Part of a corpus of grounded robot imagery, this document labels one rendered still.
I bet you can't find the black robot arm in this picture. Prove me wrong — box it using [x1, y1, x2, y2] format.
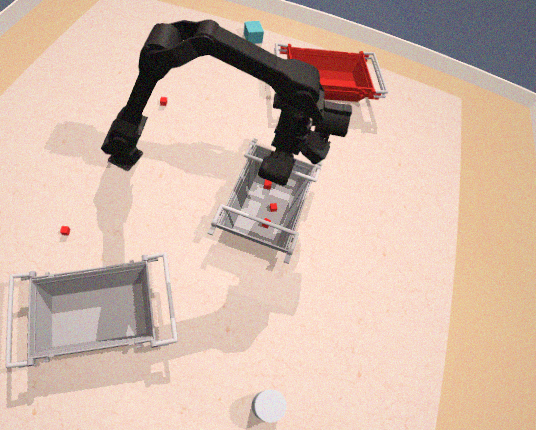
[101, 19, 352, 171]

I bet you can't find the small teal block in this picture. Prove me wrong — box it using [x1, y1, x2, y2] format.
[243, 21, 264, 44]

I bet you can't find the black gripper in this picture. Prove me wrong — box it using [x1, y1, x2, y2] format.
[258, 121, 306, 186]

